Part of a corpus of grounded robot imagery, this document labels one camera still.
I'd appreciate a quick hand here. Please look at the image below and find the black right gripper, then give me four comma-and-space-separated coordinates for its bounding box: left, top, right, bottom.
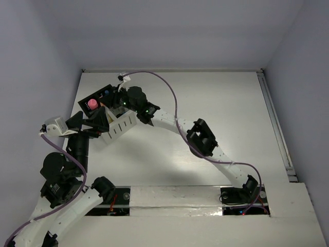
98, 84, 139, 113

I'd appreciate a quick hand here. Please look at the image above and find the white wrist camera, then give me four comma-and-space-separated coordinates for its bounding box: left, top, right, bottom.
118, 73, 131, 91
40, 116, 78, 137

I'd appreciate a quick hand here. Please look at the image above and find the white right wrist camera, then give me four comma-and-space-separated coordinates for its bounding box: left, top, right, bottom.
118, 73, 131, 91

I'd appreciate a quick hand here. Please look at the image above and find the white slotted organizer box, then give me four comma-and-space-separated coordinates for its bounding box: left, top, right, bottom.
101, 108, 137, 145

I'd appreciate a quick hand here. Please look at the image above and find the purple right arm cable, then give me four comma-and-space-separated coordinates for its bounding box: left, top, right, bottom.
125, 71, 263, 216

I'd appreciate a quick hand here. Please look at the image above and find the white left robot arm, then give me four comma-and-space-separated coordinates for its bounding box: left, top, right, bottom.
5, 107, 116, 246

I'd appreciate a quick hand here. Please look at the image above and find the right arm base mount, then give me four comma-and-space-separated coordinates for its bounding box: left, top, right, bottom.
219, 175, 270, 216

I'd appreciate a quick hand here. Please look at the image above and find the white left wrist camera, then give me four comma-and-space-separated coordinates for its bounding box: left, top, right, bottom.
40, 116, 78, 137

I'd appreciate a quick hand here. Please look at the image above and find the black slotted organizer box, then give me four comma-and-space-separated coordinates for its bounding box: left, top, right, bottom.
78, 84, 115, 117

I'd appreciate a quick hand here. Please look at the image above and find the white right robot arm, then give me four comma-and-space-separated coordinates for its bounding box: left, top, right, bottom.
113, 86, 258, 202

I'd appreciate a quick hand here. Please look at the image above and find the pink-capped marker tube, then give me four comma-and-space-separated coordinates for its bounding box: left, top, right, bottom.
87, 98, 98, 111

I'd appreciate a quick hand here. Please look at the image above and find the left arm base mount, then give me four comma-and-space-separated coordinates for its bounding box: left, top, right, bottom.
86, 177, 131, 216

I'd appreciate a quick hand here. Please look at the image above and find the aluminium rail at wall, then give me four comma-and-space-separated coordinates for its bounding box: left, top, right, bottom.
256, 69, 299, 183

